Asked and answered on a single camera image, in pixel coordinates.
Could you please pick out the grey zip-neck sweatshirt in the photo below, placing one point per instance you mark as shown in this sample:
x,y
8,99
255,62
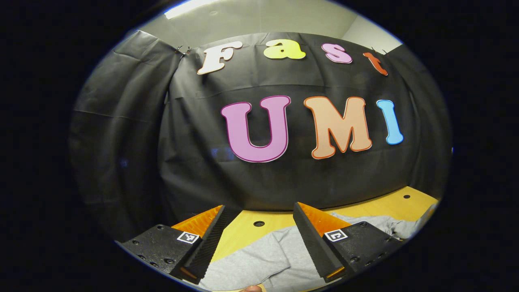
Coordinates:
x,y
263,259

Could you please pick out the black binder clip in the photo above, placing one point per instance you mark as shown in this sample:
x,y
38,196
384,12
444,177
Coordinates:
x,y
183,51

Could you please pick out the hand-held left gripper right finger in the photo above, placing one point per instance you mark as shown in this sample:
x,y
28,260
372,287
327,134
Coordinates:
x,y
314,247

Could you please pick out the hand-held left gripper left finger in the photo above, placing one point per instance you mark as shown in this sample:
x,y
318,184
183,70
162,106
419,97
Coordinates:
x,y
206,251

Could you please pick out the black backdrop cloth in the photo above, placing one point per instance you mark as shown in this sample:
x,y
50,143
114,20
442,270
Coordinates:
x,y
194,142

